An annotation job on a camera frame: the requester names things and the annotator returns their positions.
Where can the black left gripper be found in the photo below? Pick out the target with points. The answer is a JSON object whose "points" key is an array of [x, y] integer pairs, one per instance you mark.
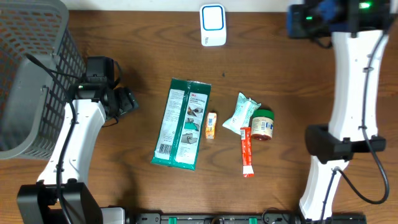
{"points": [[128, 98]]}

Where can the green white 3M package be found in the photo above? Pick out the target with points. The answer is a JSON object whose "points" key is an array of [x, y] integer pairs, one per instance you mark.
{"points": [[180, 132]]}

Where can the orange Kleenex tissue pack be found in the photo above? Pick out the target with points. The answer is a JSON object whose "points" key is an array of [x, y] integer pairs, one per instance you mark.
{"points": [[210, 127]]}

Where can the light green wipes packet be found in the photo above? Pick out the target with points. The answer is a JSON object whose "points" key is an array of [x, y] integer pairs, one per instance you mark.
{"points": [[245, 108]]}

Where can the green lid white jar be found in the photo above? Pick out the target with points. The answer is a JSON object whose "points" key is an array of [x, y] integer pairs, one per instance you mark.
{"points": [[262, 125]]}

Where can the red white sachet stick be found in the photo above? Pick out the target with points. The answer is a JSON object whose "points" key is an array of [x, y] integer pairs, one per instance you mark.
{"points": [[246, 147]]}

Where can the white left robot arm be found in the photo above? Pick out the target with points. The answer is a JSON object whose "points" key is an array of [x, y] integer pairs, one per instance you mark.
{"points": [[60, 194]]}

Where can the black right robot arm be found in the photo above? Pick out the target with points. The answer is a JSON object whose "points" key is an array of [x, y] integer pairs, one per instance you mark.
{"points": [[358, 32]]}

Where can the white barcode scanner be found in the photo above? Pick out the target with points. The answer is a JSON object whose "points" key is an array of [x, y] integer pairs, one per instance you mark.
{"points": [[212, 25]]}

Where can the grey plastic mesh basket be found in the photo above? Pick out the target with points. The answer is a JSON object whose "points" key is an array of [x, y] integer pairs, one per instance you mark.
{"points": [[39, 60]]}

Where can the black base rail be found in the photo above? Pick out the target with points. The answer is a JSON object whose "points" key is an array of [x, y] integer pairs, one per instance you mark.
{"points": [[271, 217]]}

